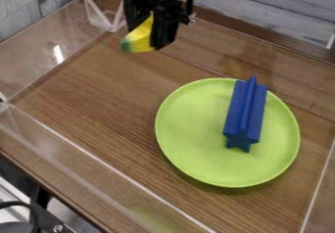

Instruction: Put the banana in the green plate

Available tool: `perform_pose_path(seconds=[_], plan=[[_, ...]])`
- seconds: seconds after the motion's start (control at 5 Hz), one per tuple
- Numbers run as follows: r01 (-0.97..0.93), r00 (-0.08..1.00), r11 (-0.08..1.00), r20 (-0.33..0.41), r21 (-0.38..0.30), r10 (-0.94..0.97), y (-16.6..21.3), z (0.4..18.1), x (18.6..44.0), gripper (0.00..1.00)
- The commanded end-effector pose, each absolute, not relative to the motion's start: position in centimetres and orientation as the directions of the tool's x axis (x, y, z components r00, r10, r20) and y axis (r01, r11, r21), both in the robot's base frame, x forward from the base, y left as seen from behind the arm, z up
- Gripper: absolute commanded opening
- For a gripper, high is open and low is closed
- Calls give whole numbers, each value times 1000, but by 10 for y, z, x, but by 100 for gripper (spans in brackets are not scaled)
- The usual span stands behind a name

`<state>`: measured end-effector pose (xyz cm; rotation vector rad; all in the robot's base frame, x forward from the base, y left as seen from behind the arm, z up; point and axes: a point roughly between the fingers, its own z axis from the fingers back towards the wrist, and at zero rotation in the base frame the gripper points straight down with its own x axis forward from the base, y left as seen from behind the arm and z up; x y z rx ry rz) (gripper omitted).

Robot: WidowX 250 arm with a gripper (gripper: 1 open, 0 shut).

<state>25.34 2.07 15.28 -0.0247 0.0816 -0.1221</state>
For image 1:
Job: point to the black metal table bracket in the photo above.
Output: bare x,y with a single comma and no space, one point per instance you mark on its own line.
49,224

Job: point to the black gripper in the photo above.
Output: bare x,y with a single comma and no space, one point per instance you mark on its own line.
169,12

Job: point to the yellow toy banana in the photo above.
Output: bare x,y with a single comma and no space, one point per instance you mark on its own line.
136,41

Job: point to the clear acrylic tray wall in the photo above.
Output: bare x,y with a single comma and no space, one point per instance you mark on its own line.
77,126

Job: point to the green round plate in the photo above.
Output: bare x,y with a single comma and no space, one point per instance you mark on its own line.
188,127

